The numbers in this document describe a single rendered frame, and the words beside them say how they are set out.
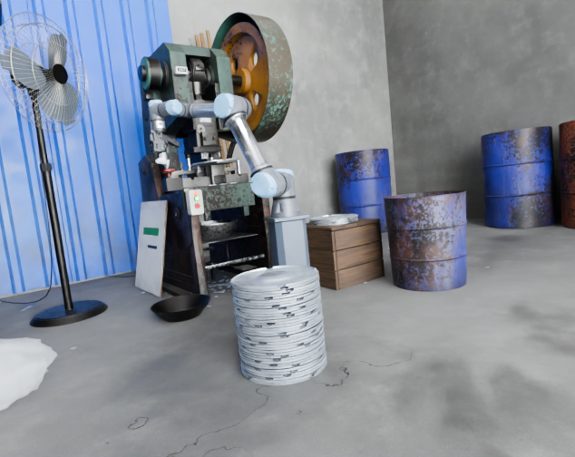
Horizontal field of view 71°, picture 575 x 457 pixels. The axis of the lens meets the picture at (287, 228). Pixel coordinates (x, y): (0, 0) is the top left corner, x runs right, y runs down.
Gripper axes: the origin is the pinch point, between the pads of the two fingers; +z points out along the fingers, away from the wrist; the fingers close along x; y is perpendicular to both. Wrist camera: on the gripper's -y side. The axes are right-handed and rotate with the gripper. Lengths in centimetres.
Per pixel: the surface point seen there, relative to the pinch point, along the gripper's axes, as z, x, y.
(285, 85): -44, 16, -74
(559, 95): -40, 60, -363
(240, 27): -88, -14, -66
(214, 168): 2.0, -4.9, -30.5
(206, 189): 14.5, 1.1, -20.7
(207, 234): 41.6, -11.6, -23.5
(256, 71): -59, -7, -70
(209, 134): -19.0, -11.4, -33.4
